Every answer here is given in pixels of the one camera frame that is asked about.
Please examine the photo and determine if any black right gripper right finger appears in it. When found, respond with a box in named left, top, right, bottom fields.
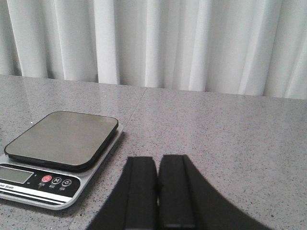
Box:
left=158, top=155, right=268, bottom=230

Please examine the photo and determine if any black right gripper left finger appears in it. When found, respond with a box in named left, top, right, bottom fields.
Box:
left=87, top=157, right=158, bottom=230

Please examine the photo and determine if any silver black kitchen scale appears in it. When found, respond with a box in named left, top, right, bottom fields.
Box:
left=0, top=111, right=123, bottom=210

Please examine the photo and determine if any white pleated curtain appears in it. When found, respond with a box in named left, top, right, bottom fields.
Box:
left=0, top=0, right=307, bottom=99

